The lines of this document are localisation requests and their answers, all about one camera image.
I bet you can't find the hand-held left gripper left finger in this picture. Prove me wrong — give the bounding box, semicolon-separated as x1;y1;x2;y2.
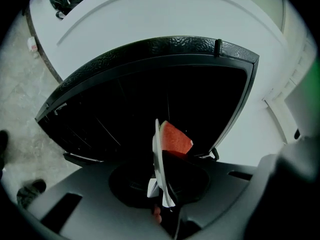
27;161;174;240

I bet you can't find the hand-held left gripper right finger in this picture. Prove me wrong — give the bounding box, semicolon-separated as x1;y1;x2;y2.
162;150;256;240

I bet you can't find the red watermelon slice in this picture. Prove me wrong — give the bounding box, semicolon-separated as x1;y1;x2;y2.
159;120;195;156

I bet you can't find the white round plate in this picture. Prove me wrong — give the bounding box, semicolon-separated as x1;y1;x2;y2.
146;118;176;209

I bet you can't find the black mini fridge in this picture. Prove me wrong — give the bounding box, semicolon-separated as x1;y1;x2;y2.
34;35;260;165

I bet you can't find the person's right leg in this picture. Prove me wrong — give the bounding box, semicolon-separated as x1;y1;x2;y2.
16;179;47;209

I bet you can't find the small white bottle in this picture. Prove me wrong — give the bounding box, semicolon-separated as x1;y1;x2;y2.
26;36;39;52

